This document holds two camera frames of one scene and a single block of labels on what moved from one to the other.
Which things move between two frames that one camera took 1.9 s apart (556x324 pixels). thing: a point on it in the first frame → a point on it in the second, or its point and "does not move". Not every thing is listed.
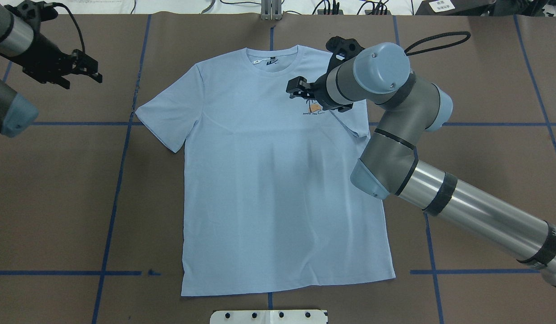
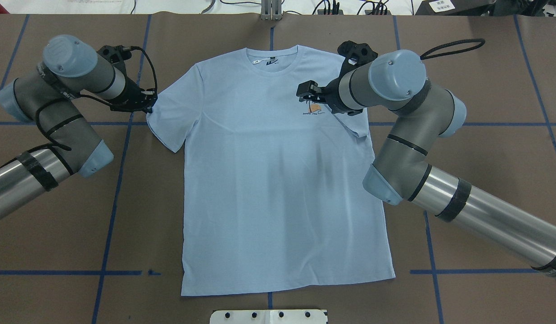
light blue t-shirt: (272, 195) does not move
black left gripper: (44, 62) → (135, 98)
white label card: (441, 6) does not move
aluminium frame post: (271, 10) does not move
